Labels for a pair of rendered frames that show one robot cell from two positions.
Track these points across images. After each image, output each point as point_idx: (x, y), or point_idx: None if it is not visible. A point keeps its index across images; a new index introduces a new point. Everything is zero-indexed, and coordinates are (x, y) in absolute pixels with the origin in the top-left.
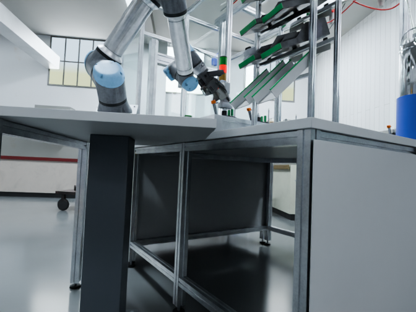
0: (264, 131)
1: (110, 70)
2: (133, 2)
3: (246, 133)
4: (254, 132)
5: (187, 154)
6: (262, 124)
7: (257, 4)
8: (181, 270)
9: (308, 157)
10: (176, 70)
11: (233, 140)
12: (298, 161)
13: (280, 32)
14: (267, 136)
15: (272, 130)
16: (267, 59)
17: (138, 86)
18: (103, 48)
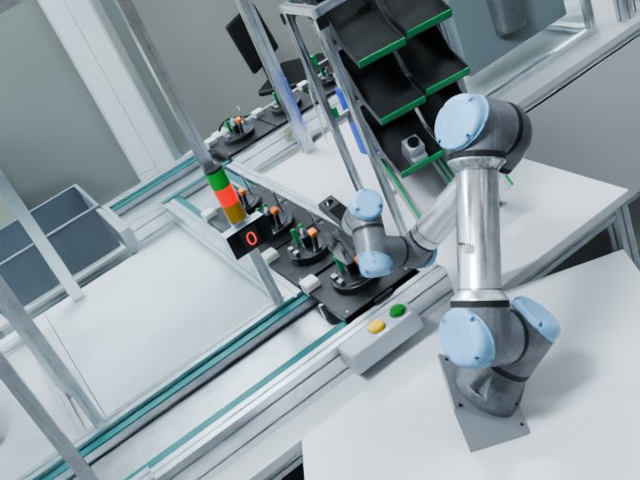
0: (586, 230)
1: (543, 310)
2: (496, 182)
3: (563, 248)
4: (574, 239)
5: None
6: (581, 226)
7: (335, 51)
8: None
9: (630, 223)
10: (403, 249)
11: (538, 269)
12: (622, 232)
13: (316, 76)
14: (584, 233)
15: (594, 224)
16: (386, 139)
17: (43, 407)
18: (506, 295)
